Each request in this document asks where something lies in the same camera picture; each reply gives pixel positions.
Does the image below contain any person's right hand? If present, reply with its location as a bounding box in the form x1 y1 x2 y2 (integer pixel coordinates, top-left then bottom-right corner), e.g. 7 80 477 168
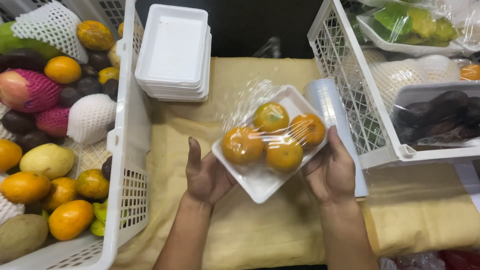
302 125 357 205

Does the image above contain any person's left hand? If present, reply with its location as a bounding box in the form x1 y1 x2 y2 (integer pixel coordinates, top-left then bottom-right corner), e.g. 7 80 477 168
185 137 238 206

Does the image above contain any white foam tray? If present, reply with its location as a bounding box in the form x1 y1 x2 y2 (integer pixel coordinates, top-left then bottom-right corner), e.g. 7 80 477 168
212 85 331 204

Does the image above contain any cling film roll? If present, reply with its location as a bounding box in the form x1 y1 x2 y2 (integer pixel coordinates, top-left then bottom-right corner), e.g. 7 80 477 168
303 77 369 198

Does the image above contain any yellow cloth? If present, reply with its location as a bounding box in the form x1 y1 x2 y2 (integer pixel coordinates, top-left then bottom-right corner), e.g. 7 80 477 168
110 57 480 270

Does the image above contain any orange with green patch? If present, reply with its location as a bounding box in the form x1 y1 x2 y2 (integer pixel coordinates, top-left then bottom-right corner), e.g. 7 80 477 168
253 102 290 134

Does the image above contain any clear cling film sheet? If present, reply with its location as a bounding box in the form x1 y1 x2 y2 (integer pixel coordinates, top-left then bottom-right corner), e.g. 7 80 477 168
221 78 331 181

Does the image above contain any white plastic crate with fruit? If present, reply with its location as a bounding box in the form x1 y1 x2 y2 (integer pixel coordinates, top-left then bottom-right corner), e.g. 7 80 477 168
0 0 151 270

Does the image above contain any green star fruit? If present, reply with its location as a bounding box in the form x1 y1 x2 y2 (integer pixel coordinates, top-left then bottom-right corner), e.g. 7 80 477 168
89 200 110 237

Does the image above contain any pear in white foam net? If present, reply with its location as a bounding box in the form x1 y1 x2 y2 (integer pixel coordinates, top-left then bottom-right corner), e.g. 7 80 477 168
369 60 427 110
415 55 461 84
343 49 387 80

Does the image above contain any clear plastic bag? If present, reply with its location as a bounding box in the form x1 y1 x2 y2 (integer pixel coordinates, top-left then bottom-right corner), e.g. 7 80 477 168
379 251 447 270

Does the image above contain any white plastic crate with trays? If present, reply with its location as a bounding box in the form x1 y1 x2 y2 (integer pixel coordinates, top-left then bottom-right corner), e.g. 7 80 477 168
307 0 480 169

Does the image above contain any wrapped tray of dark fruits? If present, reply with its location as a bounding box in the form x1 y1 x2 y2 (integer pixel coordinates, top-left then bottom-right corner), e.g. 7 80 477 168
389 81 480 151

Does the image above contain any fruit in white foam net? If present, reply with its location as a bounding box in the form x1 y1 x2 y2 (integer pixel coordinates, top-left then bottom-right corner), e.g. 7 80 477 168
67 93 118 145

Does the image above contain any stack of white foam trays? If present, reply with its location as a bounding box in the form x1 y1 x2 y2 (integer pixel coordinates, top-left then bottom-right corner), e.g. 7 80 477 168
134 4 212 103

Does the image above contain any crumpled clear plastic scrap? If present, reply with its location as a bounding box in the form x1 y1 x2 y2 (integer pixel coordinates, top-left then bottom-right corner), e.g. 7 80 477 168
253 36 282 59

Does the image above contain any red plastic bag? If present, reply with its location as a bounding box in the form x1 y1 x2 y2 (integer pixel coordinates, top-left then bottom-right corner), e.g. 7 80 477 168
440 250 480 270

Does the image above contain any pile of dark purple fruits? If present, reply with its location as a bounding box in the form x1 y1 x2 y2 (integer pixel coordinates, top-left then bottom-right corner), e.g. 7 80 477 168
0 48 120 181

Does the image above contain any yellow mango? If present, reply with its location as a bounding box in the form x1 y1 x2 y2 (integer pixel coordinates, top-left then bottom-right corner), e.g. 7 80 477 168
19 143 75 181

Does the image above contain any small apple in pink net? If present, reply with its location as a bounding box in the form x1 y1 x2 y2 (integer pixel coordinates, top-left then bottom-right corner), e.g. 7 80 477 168
35 106 72 137

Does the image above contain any wrapped tray of star fruit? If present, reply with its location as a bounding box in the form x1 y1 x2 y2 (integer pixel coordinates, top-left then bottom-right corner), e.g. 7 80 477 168
355 1 465 58

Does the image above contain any wrapped orange fruit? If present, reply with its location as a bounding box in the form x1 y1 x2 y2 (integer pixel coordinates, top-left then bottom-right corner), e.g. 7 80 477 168
460 62 480 82

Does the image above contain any pile of loose oranges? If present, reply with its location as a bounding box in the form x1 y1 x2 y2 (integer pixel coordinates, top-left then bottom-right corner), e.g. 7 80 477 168
0 20 124 241

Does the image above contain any brown round fruit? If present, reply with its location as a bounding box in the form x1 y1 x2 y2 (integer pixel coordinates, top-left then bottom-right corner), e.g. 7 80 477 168
0 214 49 264

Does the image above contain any large apple in pink net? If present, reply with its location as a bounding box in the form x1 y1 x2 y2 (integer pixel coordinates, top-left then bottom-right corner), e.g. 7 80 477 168
0 68 62 113

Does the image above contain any flat white foam net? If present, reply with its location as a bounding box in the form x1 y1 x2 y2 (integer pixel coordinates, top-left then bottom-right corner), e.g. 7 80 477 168
10 1 89 64

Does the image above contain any large green fruit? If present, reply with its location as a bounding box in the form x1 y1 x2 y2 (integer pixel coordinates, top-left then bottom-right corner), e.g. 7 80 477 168
0 21 63 61

